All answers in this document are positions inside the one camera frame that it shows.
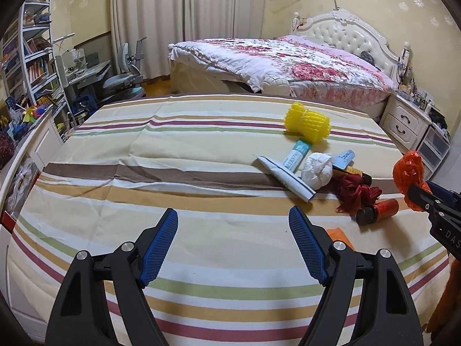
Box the cluster of small bottles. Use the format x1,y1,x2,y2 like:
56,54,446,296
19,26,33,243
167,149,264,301
396,79,438,110

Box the striped bed sheet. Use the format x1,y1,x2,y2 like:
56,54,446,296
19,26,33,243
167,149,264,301
7,94,451,346

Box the yellow bottle with black cap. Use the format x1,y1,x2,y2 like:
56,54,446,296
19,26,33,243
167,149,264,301
333,166,373,185

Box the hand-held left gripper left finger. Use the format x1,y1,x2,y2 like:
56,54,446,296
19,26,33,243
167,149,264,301
45,208,180,346

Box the clear plastic bag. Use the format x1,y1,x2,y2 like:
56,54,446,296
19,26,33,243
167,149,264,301
7,159,38,217

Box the white nightstand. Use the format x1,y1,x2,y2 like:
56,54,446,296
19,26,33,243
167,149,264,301
381,92,431,146

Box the small blue white packet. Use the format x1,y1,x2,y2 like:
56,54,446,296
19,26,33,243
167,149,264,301
333,148,357,169

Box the pile of colourful toys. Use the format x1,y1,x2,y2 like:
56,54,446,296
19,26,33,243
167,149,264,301
0,97,54,141

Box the flat orange wrapper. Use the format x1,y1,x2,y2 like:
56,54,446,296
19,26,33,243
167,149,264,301
326,228,357,251

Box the white desk lamp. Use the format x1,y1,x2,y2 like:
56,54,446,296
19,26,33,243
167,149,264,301
52,38,74,56

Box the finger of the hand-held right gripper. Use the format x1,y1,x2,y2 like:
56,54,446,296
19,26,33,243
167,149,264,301
424,179,461,207
408,184,439,213

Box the dark items pile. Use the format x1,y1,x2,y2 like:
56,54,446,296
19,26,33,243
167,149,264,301
430,110,449,130

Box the white wooden cabinet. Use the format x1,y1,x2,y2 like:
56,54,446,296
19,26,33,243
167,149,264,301
0,112,65,332

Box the white paper ball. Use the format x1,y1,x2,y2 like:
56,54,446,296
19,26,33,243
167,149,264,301
301,152,335,190

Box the flattened toothpaste tube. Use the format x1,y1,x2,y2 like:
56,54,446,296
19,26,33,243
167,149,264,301
256,155,317,202

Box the grey desk chair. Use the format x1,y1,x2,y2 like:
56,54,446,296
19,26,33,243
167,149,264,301
102,37,148,98

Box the teal toothpaste tube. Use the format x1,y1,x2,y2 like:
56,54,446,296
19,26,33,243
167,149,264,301
279,140,312,173

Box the white bookshelf with books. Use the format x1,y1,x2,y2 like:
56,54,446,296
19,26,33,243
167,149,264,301
0,0,67,130

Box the bed with floral bedding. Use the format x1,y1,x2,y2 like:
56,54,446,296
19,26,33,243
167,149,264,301
167,8,402,123

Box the orange fuzzy cloth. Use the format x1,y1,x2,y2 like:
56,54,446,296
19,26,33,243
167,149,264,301
425,252,455,336

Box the floral duvet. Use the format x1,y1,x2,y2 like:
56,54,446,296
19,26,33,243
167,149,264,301
167,34,395,98

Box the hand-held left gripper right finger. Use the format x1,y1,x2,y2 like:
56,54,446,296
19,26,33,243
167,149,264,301
288,205,424,346

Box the beige curtains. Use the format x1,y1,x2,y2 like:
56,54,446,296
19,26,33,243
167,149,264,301
110,0,267,80

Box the orange plastic bag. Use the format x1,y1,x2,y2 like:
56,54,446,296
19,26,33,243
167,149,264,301
392,151,433,213

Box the grey study desk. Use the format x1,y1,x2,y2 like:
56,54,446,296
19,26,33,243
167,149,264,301
54,61,112,116

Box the yellow foam fruit net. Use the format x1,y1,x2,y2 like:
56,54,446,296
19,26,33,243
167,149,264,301
284,101,331,144

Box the orange bottle with black cap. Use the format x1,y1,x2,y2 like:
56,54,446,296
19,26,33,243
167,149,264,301
356,199,400,224

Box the clear plastic drawer unit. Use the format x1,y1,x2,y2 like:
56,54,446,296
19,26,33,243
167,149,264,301
414,124,451,181

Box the pink pillow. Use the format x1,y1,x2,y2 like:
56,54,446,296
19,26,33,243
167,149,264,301
279,35,364,58

